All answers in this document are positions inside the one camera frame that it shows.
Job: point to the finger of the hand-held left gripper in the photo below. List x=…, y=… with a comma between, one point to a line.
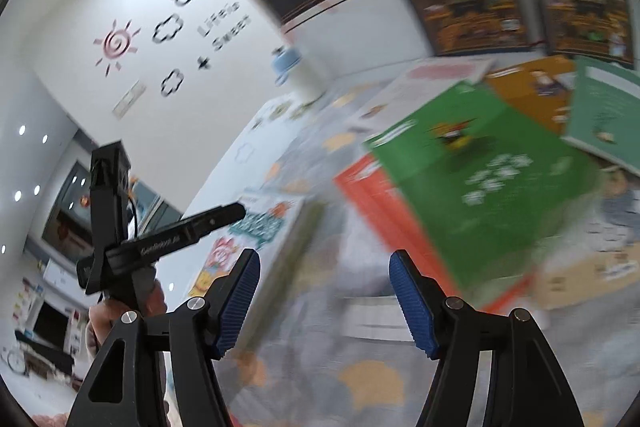
x=215, y=219

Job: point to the black lettering wall sticker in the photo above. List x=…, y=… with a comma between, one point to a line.
x=222, y=27

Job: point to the white book with pink cloud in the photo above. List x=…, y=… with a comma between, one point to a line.
x=430, y=77

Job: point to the cartoon print book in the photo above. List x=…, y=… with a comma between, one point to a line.
x=255, y=227

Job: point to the white cup with blue lid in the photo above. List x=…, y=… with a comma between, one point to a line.
x=305, y=77

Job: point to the row of recessed ceiling lights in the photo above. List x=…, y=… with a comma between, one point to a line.
x=19, y=195

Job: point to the person's left hand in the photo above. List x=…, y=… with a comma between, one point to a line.
x=155, y=302

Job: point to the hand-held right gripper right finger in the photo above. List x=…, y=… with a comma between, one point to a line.
x=412, y=302

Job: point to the black star wall sticker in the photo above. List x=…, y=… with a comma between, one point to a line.
x=203, y=63

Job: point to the red sun wall sticker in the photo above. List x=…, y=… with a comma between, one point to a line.
x=116, y=46

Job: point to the teal green book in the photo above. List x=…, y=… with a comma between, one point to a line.
x=610, y=112

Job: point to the orange book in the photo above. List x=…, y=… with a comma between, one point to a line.
x=530, y=97

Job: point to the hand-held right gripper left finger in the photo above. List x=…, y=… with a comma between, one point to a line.
x=240, y=302

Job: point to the red book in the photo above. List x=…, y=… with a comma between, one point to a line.
x=380, y=207

